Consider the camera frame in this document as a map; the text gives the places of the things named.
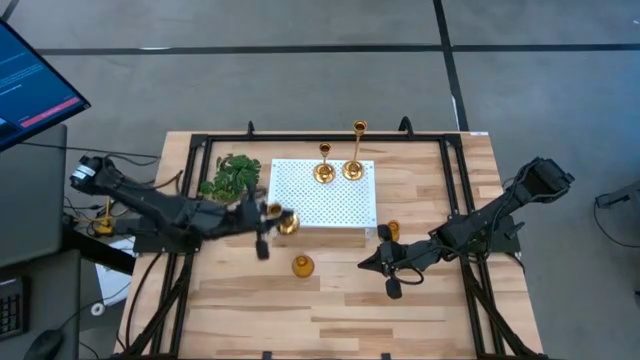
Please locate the short amber dome candle holder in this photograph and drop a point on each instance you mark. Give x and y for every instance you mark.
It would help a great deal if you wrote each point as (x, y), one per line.
(303, 266)
(394, 231)

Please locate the black stand foot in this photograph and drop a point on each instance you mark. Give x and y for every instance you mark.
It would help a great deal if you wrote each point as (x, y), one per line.
(620, 197)

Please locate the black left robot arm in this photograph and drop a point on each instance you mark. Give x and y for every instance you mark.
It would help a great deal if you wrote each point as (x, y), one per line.
(150, 205)

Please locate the black computer mouse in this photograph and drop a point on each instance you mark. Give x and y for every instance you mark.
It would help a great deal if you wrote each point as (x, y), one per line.
(44, 346)

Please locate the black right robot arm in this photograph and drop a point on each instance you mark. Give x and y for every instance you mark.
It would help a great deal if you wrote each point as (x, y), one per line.
(500, 210)

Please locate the black keyboard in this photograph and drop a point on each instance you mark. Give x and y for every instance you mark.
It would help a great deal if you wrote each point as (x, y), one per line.
(11, 310)

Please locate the white paper sheet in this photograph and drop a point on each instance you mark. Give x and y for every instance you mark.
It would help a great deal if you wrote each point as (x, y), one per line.
(112, 285)

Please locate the dark grey desk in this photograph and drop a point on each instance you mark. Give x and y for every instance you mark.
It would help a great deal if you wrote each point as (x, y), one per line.
(55, 300)

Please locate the computer monitor with blue screen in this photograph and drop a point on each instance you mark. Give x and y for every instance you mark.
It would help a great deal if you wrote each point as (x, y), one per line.
(30, 85)

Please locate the medium gold candlestick holder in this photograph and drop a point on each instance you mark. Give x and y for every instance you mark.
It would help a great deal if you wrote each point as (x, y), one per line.
(289, 225)
(324, 173)

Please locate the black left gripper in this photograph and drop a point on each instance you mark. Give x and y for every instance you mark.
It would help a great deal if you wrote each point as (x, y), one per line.
(250, 220)

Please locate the green potted plant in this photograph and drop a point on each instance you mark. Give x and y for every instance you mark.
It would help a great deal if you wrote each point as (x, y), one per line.
(230, 175)

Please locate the tall gold candlestick holder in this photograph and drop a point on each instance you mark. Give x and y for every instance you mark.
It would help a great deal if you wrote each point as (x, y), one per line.
(353, 171)

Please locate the small white label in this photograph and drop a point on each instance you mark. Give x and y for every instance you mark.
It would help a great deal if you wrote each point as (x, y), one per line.
(478, 133)

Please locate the black metal table frame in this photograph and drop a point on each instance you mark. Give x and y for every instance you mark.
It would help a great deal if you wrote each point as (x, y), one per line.
(325, 137)

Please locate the white perforated metal shelf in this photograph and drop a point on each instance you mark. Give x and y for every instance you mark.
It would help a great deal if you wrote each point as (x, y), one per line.
(320, 205)

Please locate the grey side cabinet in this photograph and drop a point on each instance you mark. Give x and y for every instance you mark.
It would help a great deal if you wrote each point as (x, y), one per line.
(30, 200)

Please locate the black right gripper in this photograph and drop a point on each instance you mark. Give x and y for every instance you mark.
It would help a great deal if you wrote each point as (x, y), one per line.
(410, 255)

